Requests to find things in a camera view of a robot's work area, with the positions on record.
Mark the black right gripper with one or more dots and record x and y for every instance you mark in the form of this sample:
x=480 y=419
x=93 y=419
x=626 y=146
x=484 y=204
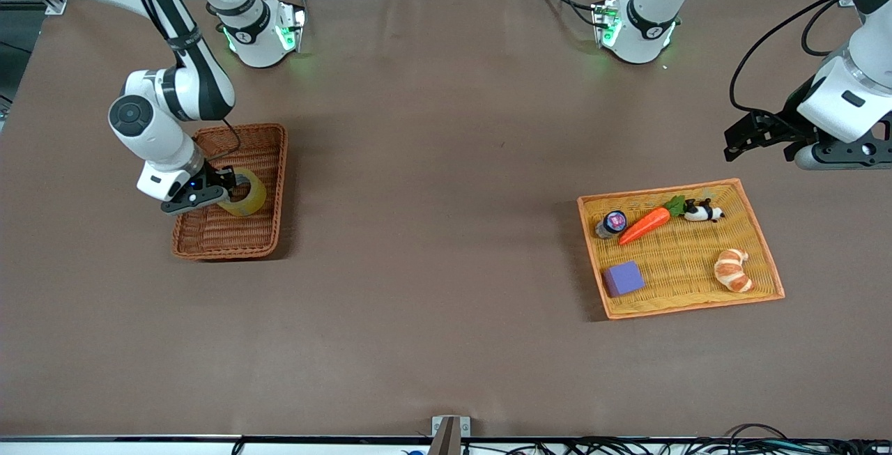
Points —
x=216 y=180

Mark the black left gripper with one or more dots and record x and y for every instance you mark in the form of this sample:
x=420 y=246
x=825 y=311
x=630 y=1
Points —
x=785 y=127

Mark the yellowish clear tape roll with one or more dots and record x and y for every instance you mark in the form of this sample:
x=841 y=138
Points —
x=254 y=198

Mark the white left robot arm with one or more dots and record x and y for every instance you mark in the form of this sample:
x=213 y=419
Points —
x=644 y=23

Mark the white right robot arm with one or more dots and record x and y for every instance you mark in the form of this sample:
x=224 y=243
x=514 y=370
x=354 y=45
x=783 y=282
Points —
x=188 y=79

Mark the brown deep wicker basket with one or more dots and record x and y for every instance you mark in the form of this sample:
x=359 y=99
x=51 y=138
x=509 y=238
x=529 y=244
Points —
x=209 y=235

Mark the flat orange wicker basket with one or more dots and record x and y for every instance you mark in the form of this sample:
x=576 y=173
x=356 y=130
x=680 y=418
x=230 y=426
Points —
x=683 y=260

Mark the black white panda toy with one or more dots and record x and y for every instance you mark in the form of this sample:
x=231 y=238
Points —
x=700 y=212

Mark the toy croissant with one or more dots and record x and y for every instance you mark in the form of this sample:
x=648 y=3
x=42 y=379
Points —
x=732 y=272

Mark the orange toy carrot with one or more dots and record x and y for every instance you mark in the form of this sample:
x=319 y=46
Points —
x=644 y=225

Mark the small jar purple lid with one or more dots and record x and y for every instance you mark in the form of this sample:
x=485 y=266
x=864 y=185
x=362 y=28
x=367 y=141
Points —
x=613 y=221

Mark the purple block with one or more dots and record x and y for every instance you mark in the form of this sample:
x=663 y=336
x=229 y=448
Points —
x=624 y=279

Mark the silver metal bracket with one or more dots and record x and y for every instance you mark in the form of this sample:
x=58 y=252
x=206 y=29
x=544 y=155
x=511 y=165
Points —
x=440 y=426

